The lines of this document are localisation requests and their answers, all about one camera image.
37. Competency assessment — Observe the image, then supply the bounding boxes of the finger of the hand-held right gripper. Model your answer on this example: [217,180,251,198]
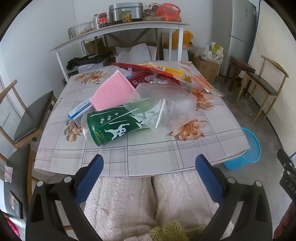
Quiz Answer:
[277,148,296,178]

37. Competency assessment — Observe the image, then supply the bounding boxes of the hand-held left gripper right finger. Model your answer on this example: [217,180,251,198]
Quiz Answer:
[195,154,273,241]

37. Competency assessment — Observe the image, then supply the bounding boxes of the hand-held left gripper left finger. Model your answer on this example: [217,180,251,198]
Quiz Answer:
[25,154,104,241]

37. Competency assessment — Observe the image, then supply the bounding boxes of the blue plastic basket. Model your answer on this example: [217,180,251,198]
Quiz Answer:
[223,127,261,171]

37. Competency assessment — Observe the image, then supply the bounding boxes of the blue white toothpaste box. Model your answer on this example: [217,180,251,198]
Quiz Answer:
[68,97,95,121]

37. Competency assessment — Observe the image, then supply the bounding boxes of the clear plastic container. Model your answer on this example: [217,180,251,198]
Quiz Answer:
[124,83,197,135]

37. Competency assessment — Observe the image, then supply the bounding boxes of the person's right hand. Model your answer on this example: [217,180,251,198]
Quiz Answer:
[273,204,294,240]

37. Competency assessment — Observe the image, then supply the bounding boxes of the person's legs in white fleece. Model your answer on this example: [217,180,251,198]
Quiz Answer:
[83,173,235,241]

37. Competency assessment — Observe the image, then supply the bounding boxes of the green canister in plastic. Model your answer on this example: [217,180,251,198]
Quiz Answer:
[81,105,154,146]

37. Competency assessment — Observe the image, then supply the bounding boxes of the wooden chair with dark seat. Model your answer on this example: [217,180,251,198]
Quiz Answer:
[0,79,57,149]
[236,55,289,123]

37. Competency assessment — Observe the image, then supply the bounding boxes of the pink dishcloth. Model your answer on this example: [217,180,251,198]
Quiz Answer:
[90,70,136,112]

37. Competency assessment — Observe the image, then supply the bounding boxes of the clear printed plastic wrapper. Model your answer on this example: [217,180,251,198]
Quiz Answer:
[180,67,225,98]

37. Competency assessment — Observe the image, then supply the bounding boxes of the white plastic-wrapped box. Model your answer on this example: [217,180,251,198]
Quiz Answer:
[77,62,104,75]

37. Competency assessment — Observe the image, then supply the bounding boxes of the cardboard box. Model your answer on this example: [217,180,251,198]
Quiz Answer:
[192,56,220,82]
[84,38,107,55]

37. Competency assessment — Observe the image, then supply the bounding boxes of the brown wooden stool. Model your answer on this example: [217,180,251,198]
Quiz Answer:
[224,56,256,92]

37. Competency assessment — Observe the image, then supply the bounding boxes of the yellow packet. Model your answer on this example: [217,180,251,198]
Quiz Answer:
[153,65,185,78]

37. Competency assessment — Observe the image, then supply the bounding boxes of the black bag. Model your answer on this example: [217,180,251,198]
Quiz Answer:
[67,52,114,70]

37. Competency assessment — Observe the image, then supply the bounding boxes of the red snack bag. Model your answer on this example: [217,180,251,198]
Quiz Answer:
[112,62,185,81]

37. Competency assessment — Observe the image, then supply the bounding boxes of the white leaning mattress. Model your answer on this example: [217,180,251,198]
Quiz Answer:
[247,0,296,163]

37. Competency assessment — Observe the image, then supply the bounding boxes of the crumpled clear plastic bag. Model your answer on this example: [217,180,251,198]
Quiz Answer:
[188,45,210,61]

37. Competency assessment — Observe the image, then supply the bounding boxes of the white bag with green print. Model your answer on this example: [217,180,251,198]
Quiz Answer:
[201,42,224,62]

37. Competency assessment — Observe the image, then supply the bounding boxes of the white sack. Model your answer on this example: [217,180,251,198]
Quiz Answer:
[115,43,158,63]

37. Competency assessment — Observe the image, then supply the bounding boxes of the yellow plastic bag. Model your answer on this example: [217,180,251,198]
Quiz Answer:
[171,29,194,50]

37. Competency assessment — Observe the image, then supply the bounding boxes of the silver fridge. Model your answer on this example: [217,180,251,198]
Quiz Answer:
[220,0,257,77]

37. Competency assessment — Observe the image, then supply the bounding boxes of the glass bowl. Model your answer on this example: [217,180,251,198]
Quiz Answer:
[68,22,94,39]

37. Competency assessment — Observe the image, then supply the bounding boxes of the white shelf table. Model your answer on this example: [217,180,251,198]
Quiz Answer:
[49,22,190,84]

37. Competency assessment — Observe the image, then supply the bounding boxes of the red sauce jar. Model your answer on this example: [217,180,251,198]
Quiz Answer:
[97,13,109,27]

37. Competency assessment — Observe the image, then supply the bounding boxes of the yellow pickle jar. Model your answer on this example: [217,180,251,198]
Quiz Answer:
[122,9,132,24]

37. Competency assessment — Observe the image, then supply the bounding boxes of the metal plate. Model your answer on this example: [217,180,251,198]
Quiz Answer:
[142,16,166,22]

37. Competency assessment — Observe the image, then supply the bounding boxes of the red plastic bag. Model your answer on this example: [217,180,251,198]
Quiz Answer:
[156,3,182,22]

